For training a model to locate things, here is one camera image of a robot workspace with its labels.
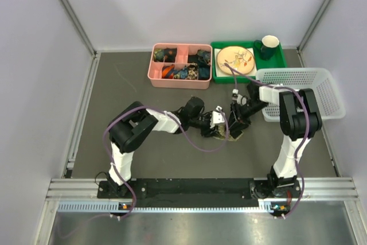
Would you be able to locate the rolled teal patterned tie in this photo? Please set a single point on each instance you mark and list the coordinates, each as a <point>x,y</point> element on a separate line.
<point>201,58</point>

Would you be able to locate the pink divided storage box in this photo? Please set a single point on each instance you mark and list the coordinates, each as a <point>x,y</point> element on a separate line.
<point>181,61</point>

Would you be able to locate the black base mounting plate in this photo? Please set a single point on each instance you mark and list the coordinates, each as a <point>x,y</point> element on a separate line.
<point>195,194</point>

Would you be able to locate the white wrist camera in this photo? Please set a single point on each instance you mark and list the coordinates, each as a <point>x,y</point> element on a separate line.
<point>238,98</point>
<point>217,117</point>

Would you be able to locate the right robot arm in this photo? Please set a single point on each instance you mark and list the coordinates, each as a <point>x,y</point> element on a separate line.
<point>300,119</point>

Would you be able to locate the green plastic tray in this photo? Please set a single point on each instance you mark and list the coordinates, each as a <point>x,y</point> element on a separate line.
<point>243,57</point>

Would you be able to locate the white perforated plastic basket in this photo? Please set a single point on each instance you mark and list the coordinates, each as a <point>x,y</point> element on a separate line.
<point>320,80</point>

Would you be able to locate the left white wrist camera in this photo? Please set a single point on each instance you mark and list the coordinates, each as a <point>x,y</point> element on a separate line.
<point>217,117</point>

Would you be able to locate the rolled orange blue tie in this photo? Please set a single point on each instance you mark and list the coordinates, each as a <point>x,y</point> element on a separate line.
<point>169,71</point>

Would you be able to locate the dark green mug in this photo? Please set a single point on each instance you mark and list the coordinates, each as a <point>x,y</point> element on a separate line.
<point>266,46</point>

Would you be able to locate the rolled dark paisley tie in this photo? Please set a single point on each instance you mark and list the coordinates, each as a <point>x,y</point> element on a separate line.
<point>192,73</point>

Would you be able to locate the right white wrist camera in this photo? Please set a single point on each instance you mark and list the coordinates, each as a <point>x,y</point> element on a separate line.
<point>238,98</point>

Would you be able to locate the olive green patterned tie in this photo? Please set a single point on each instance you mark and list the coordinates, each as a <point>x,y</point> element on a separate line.
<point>221,134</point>

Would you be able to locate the aluminium frame rail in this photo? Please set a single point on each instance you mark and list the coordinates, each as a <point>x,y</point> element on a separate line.
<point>316,189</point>

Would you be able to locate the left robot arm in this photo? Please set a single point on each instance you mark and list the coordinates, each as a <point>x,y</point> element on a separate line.
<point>129,130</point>

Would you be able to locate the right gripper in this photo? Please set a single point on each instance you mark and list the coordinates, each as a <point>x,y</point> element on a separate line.
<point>236,108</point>

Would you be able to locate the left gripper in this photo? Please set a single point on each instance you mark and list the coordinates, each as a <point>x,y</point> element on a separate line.
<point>208,131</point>

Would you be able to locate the rolled dark floral tie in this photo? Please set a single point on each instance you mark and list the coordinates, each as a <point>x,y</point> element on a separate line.
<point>165,55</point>

